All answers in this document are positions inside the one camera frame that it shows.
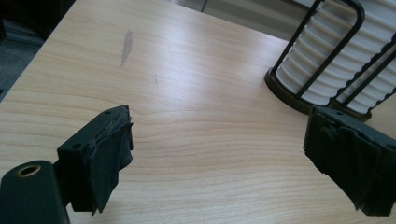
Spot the short stack of paper cups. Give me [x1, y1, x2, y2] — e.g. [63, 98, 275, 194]
[275, 0, 396, 106]

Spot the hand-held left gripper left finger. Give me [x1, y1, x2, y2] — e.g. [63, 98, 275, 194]
[54, 104, 134, 217]

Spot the tall stack of paper cups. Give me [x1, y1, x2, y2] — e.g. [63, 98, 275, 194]
[337, 52, 396, 115]

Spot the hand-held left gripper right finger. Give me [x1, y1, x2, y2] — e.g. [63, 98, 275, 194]
[303, 105, 396, 217]

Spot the black wire double cup holder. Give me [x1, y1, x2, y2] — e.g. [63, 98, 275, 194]
[263, 0, 396, 123]

